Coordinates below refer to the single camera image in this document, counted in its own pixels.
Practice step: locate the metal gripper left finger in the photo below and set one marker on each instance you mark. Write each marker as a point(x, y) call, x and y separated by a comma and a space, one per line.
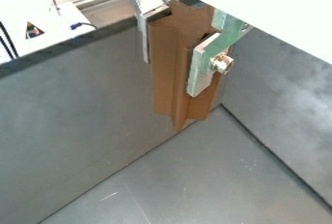
point(149, 10)

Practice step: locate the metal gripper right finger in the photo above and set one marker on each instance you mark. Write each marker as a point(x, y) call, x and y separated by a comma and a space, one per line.
point(209, 55)

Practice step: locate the brown star-shaped block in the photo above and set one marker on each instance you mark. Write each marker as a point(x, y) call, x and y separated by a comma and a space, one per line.
point(174, 34)

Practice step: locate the white control box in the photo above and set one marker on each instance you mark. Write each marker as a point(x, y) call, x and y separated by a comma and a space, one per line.
point(35, 24)

